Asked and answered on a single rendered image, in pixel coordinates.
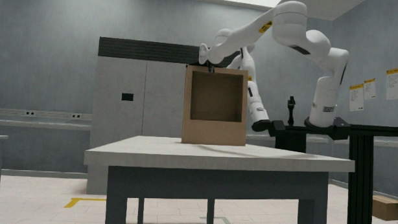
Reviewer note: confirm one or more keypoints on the tan open-front wooden cabinet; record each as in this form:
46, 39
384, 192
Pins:
211, 104

